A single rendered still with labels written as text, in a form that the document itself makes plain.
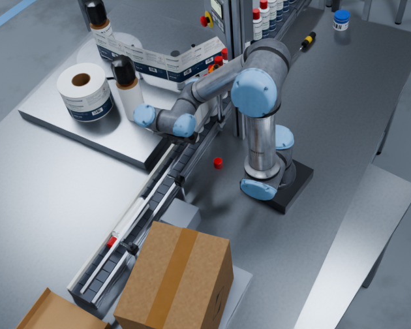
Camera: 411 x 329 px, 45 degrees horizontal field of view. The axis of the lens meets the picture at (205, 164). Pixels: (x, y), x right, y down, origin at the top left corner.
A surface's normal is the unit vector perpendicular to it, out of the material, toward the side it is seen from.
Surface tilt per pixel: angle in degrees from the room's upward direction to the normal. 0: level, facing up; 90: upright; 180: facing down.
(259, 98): 82
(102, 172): 0
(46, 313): 0
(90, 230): 0
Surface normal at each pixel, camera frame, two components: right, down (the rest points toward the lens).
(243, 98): -0.40, 0.67
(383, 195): -0.09, -0.59
